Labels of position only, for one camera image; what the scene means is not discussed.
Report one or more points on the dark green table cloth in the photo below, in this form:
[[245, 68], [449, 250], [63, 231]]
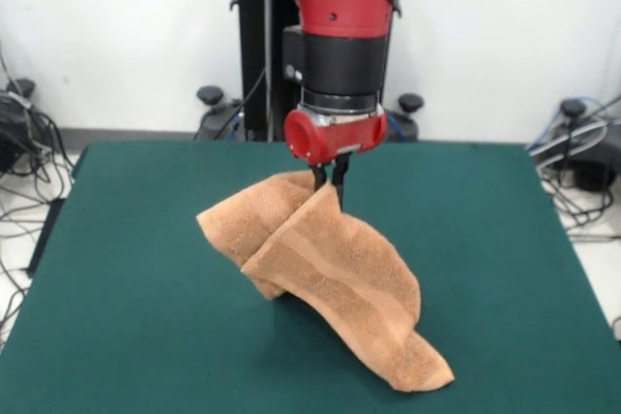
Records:
[[145, 288]]

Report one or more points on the grey stand leg with knob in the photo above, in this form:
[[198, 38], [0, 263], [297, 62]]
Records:
[[9, 147], [589, 169]]

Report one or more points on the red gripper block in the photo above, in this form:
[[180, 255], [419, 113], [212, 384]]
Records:
[[339, 137]]

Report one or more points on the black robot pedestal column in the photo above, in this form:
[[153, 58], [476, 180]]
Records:
[[250, 70]]

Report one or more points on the tan terry towel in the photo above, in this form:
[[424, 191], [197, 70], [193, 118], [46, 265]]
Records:
[[339, 264]]

